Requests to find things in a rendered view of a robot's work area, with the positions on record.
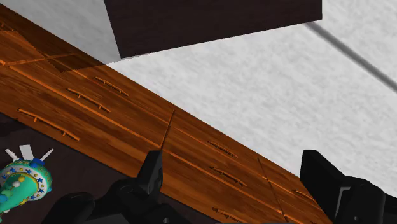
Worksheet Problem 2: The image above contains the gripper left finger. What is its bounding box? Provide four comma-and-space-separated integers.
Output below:
41, 150, 193, 224

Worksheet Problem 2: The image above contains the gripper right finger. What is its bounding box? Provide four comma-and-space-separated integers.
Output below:
299, 149, 397, 224

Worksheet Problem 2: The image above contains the wooden chest of drawers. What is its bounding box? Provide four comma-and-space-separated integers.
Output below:
0, 4, 334, 224

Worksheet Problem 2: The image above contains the teal starred toy figure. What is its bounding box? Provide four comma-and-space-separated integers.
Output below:
0, 144, 55, 216

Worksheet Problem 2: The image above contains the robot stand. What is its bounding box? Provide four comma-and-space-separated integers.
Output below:
103, 0, 323, 59

